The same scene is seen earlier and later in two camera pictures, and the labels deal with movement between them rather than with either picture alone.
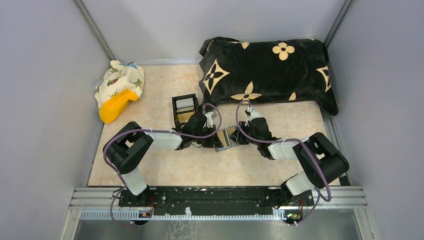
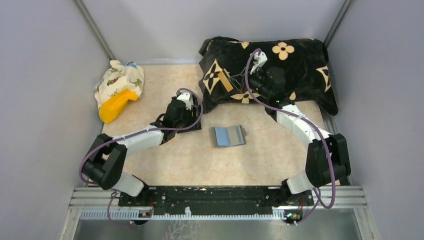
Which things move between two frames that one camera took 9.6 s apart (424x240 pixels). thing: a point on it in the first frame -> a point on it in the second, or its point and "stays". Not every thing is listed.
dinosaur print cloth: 119,77 stays
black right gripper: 238,135 -> 238,81
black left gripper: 213,142 -> 196,114
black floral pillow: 283,69 stays
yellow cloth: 111,110 stays
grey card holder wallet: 224,137 stays
